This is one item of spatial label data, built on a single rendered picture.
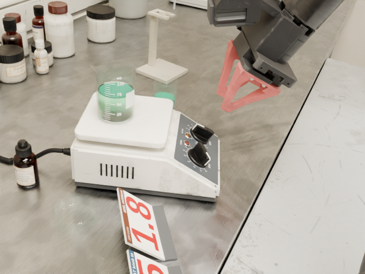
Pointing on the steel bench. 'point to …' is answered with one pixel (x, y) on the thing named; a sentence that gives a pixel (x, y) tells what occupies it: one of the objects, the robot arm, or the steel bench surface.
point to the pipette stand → (158, 66)
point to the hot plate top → (149, 114)
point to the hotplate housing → (139, 168)
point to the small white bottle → (41, 57)
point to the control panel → (212, 167)
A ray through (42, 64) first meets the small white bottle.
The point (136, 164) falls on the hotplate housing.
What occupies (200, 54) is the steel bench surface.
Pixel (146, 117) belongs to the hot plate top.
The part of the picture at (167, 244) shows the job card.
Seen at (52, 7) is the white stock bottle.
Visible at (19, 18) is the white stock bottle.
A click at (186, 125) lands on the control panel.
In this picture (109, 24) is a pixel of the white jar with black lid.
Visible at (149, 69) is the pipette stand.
